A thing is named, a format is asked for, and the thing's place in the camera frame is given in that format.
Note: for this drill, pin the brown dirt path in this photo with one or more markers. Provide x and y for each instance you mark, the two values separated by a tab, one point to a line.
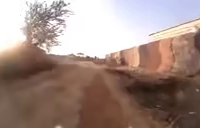
98	96

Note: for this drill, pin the bare thin tree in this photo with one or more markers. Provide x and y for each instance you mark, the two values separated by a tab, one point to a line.
43	23

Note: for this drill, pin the dark rubble ditch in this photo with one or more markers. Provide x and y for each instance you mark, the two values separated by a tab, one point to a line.
168	96

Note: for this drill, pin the brown earth bank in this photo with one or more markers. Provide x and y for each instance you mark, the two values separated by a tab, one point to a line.
18	63

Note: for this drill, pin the reddish stained boundary wall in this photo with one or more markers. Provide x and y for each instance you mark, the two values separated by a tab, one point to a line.
161	55

